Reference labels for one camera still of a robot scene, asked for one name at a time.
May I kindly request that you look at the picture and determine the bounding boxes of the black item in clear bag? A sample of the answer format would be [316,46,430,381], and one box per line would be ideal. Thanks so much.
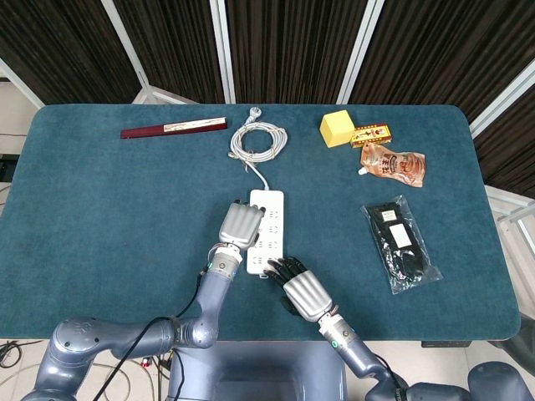
[359,194,444,296]

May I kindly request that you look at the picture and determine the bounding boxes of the white power strip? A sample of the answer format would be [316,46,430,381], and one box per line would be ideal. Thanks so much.
[246,189,286,277]

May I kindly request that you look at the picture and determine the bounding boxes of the black floor box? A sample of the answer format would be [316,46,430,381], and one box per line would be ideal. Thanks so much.
[0,153,20,183]

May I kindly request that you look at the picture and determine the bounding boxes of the teal table mat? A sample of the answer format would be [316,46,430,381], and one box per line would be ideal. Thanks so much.
[0,103,522,342]

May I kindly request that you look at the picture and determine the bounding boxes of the yellow red small carton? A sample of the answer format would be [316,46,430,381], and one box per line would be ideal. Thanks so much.
[349,123,395,150]

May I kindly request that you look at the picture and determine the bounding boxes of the black branded arm strap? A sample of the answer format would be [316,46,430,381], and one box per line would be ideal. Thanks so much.
[169,316,185,348]

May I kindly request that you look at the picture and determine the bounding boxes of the yellow foam cube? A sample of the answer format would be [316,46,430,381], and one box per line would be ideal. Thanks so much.
[319,109,357,150]

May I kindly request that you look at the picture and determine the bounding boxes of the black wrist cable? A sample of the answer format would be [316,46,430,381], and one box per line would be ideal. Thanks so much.
[374,353,403,390]
[103,266,210,401]

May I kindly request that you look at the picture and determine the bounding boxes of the white metal floor frame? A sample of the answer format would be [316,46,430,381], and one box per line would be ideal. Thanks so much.
[484,183,535,293]

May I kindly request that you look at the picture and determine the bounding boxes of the dark red folded fan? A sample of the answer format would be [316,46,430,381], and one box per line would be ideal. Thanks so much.
[120,116,229,140]

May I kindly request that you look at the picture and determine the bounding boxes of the coiled white power cord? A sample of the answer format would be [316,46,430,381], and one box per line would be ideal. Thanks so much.
[227,107,288,191]

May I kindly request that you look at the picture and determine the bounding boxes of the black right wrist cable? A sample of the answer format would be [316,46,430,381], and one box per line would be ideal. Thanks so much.
[374,353,403,390]

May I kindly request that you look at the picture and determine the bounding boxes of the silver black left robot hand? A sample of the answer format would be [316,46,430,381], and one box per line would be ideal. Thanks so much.
[217,199,267,251]

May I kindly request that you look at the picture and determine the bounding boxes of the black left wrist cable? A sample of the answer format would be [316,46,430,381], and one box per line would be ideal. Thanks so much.
[103,266,210,401]

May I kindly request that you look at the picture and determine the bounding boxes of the orange spout sauce pouch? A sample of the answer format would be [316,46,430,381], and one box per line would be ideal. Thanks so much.
[355,140,426,189]

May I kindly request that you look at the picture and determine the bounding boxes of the blue grey robot torso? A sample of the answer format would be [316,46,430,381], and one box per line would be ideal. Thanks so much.
[166,340,348,401]

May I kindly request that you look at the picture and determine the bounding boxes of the white partition frame post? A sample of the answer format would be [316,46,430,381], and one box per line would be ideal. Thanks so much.
[210,0,237,104]
[99,0,200,105]
[336,0,385,104]
[0,57,45,109]
[468,56,535,140]

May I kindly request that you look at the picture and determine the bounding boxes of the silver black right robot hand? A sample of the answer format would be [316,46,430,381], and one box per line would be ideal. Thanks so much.
[266,256,335,323]

